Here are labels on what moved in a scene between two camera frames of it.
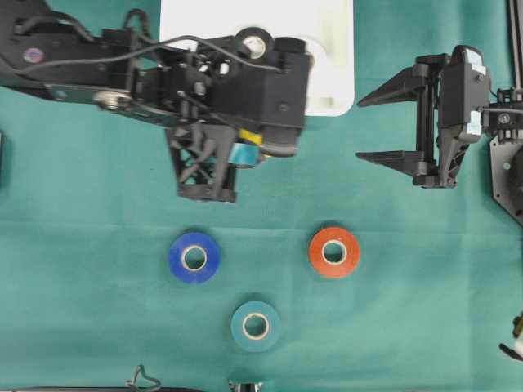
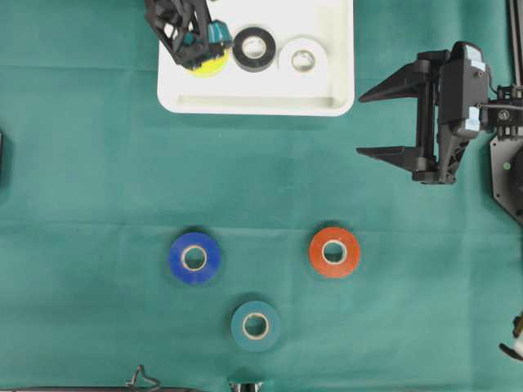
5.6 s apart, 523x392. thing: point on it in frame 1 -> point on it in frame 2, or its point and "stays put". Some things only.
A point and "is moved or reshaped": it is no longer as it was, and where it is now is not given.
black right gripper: [435, 162] stays put
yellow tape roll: [248, 149] is moved or reshaped
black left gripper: [189, 87] -> [185, 28]
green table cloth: [328, 273] stays put
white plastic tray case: [326, 27] stays put
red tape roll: [316, 247] stays put
